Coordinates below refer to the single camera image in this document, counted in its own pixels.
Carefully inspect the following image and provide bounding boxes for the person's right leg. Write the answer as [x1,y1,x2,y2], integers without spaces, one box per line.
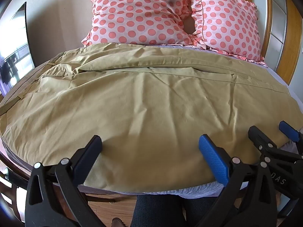
[182,194,223,227]

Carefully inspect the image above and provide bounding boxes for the khaki pants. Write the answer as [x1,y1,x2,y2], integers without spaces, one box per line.
[0,43,302,193]

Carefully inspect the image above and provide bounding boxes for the dark wooden bed frame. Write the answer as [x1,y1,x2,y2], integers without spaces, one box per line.
[0,144,138,227]

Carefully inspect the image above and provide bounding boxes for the person's left leg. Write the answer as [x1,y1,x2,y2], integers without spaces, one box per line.
[129,193,185,227]

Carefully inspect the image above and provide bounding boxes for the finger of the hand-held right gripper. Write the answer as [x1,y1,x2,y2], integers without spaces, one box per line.
[248,126,303,162]
[278,120,303,147]

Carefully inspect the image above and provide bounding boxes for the person's leg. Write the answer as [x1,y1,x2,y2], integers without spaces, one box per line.
[182,194,223,227]
[129,193,185,227]

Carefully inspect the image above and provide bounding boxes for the wooden headboard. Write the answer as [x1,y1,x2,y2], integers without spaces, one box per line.
[233,0,303,87]

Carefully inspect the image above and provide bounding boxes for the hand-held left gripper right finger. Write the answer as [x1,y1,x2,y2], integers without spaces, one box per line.
[196,134,277,227]

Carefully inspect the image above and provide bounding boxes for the pink polka dot pillow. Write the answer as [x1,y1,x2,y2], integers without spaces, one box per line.
[81,0,204,48]
[189,0,266,65]

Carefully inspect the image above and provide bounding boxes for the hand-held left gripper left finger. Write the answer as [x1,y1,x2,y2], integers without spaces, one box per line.
[25,135,103,227]

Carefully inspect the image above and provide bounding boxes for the white bed sheet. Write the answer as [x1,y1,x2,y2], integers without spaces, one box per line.
[78,43,303,200]

